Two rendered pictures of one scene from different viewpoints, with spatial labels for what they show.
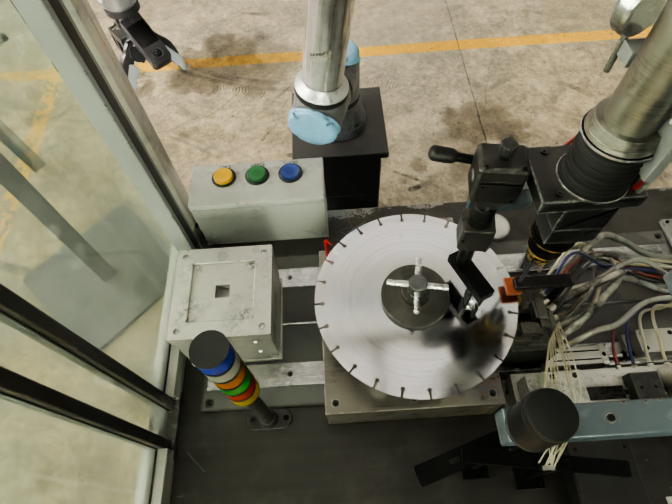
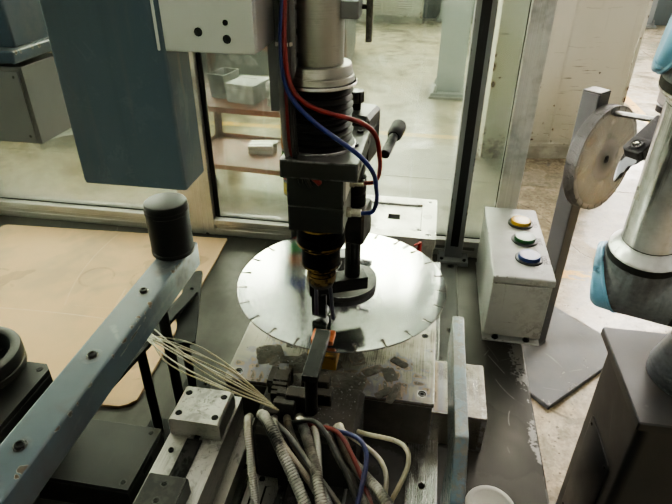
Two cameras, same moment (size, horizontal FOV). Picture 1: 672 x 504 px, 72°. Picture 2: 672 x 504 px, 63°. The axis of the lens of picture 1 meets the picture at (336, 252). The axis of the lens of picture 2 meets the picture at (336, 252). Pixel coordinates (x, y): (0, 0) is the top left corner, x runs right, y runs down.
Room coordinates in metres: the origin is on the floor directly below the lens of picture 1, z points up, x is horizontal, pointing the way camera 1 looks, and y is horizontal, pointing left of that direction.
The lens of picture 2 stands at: (0.41, -0.84, 1.45)
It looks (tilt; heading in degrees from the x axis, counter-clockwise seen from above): 32 degrees down; 98
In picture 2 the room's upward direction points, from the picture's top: straight up
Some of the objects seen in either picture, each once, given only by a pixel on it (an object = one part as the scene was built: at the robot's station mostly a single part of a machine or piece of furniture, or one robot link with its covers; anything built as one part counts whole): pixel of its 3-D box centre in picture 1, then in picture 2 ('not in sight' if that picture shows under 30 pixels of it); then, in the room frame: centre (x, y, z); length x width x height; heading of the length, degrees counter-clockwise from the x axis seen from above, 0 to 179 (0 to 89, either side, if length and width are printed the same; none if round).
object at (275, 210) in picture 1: (263, 202); (510, 271); (0.63, 0.15, 0.82); 0.28 x 0.11 x 0.15; 89
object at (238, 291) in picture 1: (231, 307); (392, 245); (0.38, 0.21, 0.82); 0.18 x 0.18 x 0.15; 89
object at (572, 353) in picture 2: not in sight; (561, 233); (0.94, 0.93, 0.50); 0.50 x 0.50 x 1.00; 44
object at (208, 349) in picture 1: (212, 353); not in sight; (0.18, 0.15, 1.14); 0.05 x 0.04 x 0.03; 179
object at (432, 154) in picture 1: (462, 166); (380, 136); (0.37, -0.16, 1.21); 0.08 x 0.06 x 0.03; 89
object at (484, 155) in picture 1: (487, 199); (354, 170); (0.34, -0.20, 1.17); 0.06 x 0.05 x 0.20; 80
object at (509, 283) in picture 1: (532, 290); (317, 368); (0.31, -0.32, 0.95); 0.10 x 0.03 x 0.07; 89
